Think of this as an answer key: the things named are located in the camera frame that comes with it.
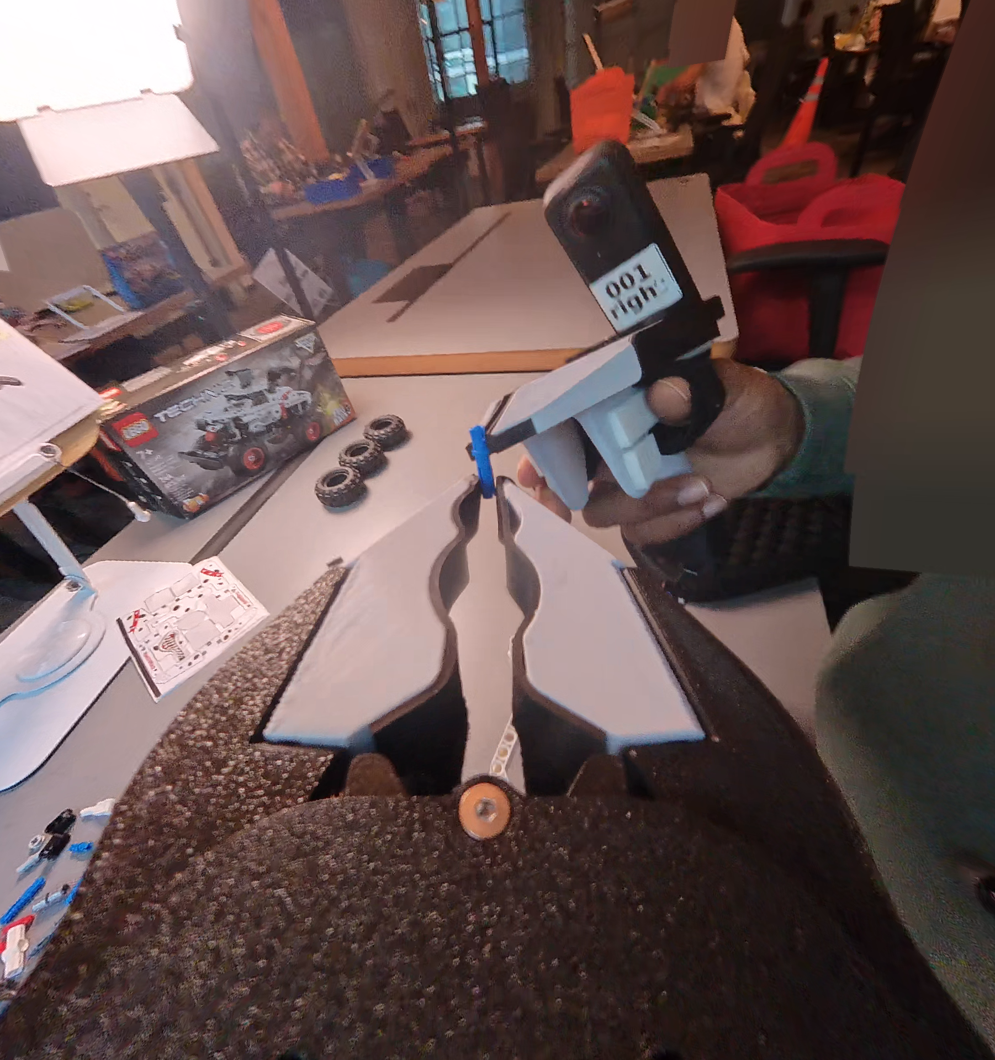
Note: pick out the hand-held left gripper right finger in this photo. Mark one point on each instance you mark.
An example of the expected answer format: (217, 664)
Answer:
(606, 638)

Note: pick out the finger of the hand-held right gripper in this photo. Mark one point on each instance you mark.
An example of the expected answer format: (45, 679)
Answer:
(572, 390)
(561, 464)

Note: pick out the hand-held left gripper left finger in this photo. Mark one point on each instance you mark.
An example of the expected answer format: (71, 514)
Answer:
(374, 638)

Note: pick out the blue round toy brick piece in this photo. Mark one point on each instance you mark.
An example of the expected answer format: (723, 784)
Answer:
(483, 464)

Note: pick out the instruction booklet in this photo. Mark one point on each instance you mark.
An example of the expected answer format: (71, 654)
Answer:
(17, 406)

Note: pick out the person's right forearm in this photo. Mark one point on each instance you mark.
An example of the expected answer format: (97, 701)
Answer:
(821, 423)

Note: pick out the grey desk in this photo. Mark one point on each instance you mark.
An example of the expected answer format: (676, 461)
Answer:
(266, 547)

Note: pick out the person's right hand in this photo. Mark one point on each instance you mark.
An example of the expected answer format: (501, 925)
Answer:
(746, 448)

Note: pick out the grey table with wooden edge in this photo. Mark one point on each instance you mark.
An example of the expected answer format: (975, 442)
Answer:
(514, 282)

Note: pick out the orange container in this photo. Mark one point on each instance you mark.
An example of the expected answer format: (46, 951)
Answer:
(601, 108)

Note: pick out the black toy tyre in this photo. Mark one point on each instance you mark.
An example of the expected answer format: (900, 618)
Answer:
(385, 431)
(364, 456)
(340, 487)

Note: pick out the black wrist rest pad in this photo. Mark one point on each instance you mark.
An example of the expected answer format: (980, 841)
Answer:
(763, 547)

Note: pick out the white sticker sheet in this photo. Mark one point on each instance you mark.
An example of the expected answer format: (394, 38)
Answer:
(191, 626)

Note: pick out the window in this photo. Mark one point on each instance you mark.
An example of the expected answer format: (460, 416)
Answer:
(473, 42)

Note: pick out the toy set cardboard box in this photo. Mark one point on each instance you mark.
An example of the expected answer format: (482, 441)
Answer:
(216, 414)

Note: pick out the white book stand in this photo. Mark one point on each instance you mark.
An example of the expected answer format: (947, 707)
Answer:
(42, 663)

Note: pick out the person's green sweater torso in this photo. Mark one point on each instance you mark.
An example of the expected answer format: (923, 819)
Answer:
(929, 795)

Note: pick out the pile of small toy brick parts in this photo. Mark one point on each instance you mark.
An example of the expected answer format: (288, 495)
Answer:
(34, 895)

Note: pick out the bright light panel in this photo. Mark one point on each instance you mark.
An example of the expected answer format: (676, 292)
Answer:
(84, 75)

